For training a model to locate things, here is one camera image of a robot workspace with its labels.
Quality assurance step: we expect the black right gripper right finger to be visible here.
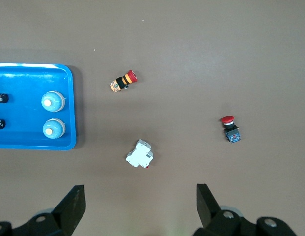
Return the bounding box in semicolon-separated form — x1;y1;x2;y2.
191;183;299;236

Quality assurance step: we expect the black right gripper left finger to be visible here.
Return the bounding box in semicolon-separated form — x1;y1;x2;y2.
0;184;86;236

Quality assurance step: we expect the light blue desk bell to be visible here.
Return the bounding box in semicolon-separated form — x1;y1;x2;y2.
41;90;66;113
42;118;67;140

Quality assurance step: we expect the red mushroom button blue base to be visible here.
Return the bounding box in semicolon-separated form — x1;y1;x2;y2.
219;115;242;144

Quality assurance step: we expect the white circuit breaker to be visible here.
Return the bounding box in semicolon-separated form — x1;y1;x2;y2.
125;139;155;169

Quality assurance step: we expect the blue plastic tray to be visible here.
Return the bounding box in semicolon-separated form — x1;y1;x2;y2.
0;63;77;151

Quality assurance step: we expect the orange yellow emergency stop button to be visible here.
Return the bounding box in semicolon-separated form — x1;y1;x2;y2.
109;69;139;94

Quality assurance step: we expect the brown table mat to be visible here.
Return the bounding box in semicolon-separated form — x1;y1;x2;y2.
0;0;305;236

